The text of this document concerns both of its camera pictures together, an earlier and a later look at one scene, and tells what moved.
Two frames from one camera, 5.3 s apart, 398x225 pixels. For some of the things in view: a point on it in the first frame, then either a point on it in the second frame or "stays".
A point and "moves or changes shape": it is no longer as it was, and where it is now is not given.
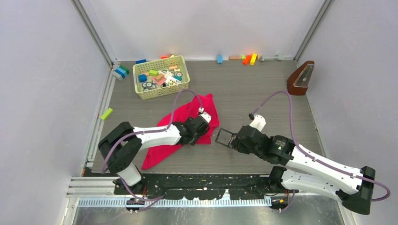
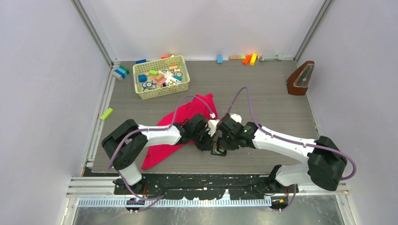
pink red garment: (152, 156) stays
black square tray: (231, 139) moves or changes shape
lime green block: (106, 114) stays
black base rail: (196, 187) stays
